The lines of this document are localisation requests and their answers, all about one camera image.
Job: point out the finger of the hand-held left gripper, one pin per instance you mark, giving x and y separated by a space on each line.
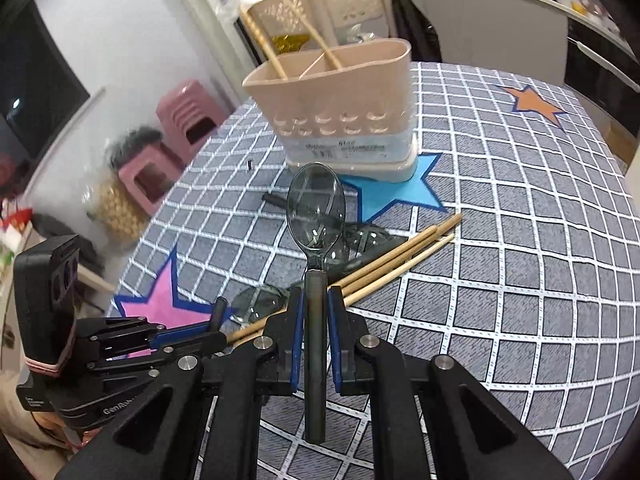
130 364
187 337

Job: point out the tall pink plastic stool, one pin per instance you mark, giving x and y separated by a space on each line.
190 105

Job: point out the black plastic bag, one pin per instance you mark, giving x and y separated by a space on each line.
415 25

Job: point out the beige basket cart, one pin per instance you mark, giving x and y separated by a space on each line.
350 0

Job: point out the beige plastic utensil holder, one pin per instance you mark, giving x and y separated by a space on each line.
340 95

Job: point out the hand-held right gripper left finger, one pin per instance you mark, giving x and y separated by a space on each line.
298 330

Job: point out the clear bag of yellow balls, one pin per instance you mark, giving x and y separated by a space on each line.
117 207

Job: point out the low pink plastic stool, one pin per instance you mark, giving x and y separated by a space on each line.
131 172

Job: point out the kitchen base cabinets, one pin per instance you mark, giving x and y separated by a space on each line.
475 25

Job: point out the person's left forearm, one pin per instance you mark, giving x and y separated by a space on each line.
30 435

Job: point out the dark crumpled bag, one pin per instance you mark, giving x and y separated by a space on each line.
135 142

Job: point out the built-in black oven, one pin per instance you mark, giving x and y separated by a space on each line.
600 67

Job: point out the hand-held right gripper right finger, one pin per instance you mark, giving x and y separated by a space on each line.
334 330

